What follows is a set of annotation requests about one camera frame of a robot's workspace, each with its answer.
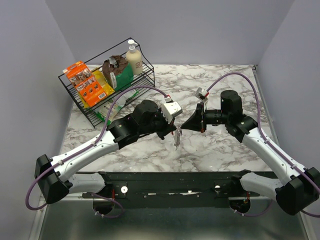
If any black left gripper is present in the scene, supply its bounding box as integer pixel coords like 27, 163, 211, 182
139, 107, 177, 141

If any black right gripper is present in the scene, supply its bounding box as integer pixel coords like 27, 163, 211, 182
181, 101, 230, 133

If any red handled metal key holder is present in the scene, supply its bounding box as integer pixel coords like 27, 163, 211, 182
173, 126, 182, 147

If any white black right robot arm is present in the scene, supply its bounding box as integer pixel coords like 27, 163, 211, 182
181, 88, 320, 216

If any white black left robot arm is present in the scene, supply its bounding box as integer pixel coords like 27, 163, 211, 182
34, 100, 182, 204

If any green white snack bag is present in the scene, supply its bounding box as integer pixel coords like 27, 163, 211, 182
94, 89, 139, 125

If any brown green coffee bag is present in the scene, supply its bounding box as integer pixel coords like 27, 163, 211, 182
102, 55, 134, 92

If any cream pump lotion bottle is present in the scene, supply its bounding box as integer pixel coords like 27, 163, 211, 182
125, 39, 143, 75

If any yellow snack bag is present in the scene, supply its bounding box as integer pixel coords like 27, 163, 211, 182
79, 70, 115, 109

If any orange product box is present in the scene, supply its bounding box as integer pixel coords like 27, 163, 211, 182
62, 61, 110, 107

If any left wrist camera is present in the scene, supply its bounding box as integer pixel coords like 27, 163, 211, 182
161, 95, 183, 124

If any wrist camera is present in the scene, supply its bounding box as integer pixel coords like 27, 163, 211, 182
161, 95, 183, 124
195, 87, 209, 110

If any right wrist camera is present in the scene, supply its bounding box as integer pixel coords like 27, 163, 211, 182
195, 87, 209, 110

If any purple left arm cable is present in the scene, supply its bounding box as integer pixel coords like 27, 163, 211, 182
25, 85, 173, 219

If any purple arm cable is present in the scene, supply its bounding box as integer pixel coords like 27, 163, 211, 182
25, 85, 173, 219
206, 72, 320, 218

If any black metal base rail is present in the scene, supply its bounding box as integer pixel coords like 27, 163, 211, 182
98, 171, 247, 209

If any black wire rack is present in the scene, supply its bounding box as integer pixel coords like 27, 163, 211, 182
58, 37, 156, 128

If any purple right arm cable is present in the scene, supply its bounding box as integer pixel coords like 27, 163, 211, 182
206, 72, 320, 218

